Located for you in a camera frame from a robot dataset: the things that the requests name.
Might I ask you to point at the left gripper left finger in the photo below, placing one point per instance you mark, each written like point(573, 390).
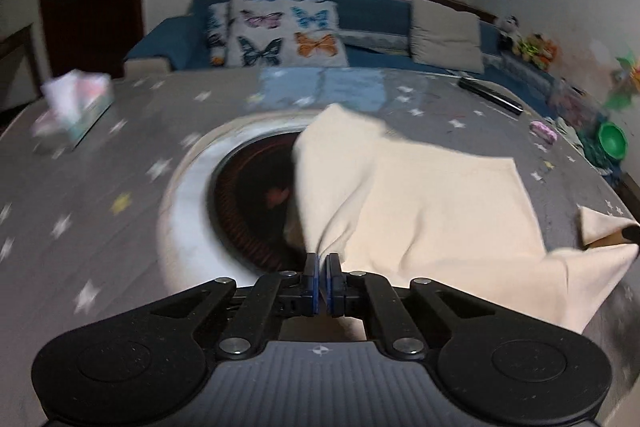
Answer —
point(259, 311)

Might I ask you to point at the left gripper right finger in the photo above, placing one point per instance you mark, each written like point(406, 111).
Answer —
point(370, 299)

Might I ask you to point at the cream sweatshirt garment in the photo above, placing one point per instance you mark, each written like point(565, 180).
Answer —
point(404, 210)

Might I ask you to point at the round induction cooktop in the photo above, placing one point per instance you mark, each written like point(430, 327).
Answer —
point(225, 208)

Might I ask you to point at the grey star tablecloth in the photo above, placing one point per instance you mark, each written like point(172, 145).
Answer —
point(78, 228)

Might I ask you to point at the black remote control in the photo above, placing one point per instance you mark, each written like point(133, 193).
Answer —
point(491, 95)

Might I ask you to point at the pink small toy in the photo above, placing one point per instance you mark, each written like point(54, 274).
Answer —
point(543, 132)

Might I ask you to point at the butterfly print cushion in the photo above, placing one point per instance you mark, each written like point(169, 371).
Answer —
point(284, 33)

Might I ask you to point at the beige cushion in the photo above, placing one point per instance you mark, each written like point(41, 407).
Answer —
point(445, 38)

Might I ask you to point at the blue sofa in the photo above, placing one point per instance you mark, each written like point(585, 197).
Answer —
point(399, 34)

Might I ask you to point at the tissue box with tissues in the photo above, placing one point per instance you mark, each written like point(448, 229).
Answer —
point(75, 103)

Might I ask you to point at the green plastic bowl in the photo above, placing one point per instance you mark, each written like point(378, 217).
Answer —
point(613, 141)

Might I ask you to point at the panda plush toy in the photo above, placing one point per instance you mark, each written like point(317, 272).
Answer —
point(508, 32)

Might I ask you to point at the colourful pinwheel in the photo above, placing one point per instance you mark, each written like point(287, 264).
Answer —
point(625, 87)

